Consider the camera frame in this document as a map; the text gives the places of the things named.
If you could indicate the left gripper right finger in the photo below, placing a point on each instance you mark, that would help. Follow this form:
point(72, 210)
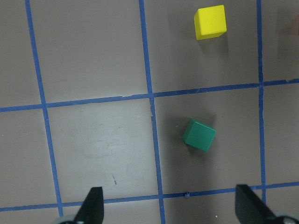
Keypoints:
point(250, 209)

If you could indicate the green block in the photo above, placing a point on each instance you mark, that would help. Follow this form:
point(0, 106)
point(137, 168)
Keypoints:
point(199, 135)

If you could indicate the yellow block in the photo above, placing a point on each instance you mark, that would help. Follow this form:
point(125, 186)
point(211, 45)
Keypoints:
point(210, 22)

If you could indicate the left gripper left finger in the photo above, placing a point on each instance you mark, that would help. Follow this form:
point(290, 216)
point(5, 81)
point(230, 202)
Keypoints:
point(92, 208)

